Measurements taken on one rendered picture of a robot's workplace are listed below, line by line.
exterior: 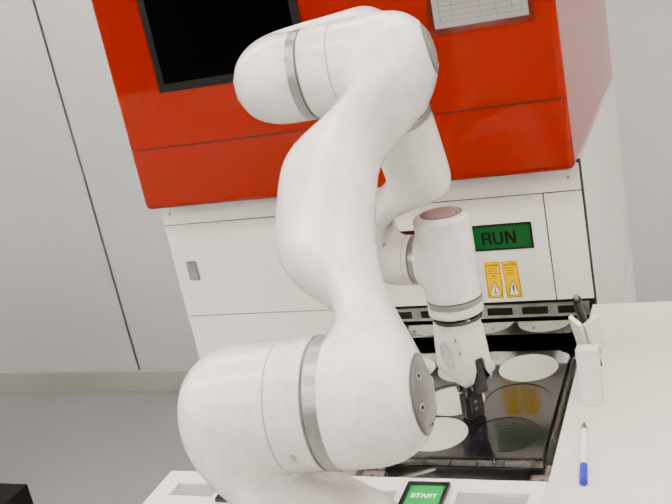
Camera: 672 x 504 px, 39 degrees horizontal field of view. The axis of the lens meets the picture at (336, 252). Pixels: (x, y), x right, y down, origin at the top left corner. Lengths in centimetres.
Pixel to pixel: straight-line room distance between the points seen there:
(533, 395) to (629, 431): 28
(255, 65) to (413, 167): 31
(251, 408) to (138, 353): 328
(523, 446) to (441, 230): 34
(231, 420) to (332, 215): 21
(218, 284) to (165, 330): 206
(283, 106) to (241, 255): 85
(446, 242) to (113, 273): 273
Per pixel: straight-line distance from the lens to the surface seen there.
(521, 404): 154
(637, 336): 157
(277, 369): 81
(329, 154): 92
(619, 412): 136
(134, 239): 385
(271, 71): 103
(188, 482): 140
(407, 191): 128
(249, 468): 84
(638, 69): 308
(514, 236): 166
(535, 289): 170
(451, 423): 151
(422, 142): 124
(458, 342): 141
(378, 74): 96
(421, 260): 138
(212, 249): 188
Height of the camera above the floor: 164
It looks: 18 degrees down
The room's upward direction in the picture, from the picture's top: 12 degrees counter-clockwise
